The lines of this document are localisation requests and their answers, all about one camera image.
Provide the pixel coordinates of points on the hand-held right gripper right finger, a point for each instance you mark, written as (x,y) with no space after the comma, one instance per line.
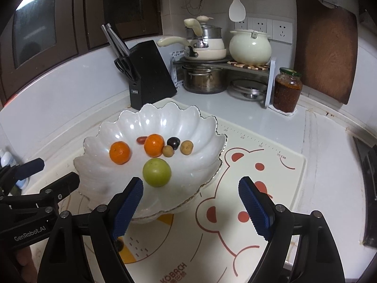
(254,209)

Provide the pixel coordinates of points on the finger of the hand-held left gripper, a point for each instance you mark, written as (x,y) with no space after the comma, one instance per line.
(66,182)
(29,168)

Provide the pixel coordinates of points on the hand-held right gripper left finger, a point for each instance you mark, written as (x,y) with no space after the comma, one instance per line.
(126,209)

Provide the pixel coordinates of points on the green apple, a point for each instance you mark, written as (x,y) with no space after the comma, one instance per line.
(157,172)

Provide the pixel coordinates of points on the orange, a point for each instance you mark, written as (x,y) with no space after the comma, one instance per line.
(154,145)
(120,152)

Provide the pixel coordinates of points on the small brown longan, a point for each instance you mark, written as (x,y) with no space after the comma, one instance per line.
(168,151)

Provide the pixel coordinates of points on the white scalloped bowl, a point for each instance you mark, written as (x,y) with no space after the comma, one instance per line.
(176,123)

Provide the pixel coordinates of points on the white pump bottle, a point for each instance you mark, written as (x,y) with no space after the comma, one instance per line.
(6,161)

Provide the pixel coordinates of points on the cream bear print mat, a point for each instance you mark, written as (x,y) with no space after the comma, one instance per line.
(223,241)

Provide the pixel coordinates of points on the small red fruit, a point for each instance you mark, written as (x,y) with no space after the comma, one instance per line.
(141,139)

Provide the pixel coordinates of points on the steel pot lid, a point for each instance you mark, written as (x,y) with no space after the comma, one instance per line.
(249,90)

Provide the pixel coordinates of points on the glass jar of chili sauce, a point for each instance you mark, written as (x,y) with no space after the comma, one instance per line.
(287,90)

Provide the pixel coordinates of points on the white and grey shelf rack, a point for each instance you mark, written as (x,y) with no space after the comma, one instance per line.
(271,82)

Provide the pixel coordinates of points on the black kitchen scissors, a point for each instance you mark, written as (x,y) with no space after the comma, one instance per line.
(126,66)

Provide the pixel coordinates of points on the black knife block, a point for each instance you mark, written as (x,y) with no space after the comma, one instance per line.
(150,73)

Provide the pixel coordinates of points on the steel stockpot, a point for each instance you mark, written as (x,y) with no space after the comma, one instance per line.
(203,79)

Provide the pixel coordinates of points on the wooden slat trivet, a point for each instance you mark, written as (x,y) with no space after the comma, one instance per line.
(247,65)

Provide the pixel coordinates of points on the cream frying pan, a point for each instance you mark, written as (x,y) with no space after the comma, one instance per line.
(212,54)

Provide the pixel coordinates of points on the cream ceramic pot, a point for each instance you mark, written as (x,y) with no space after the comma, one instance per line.
(250,47)

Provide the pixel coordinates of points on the dark brown cabinet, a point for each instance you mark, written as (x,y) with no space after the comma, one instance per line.
(88,11)

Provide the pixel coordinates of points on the brown wooden cutting board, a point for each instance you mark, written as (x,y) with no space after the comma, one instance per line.
(324,47)

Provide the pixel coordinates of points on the steel and cream pot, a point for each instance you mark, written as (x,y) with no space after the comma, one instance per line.
(210,35)

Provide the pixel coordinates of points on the white rice paddle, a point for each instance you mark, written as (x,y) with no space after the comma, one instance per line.
(237,6)

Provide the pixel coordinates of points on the white wall outlet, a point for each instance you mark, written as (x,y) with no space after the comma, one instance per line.
(282,31)
(262,25)
(249,23)

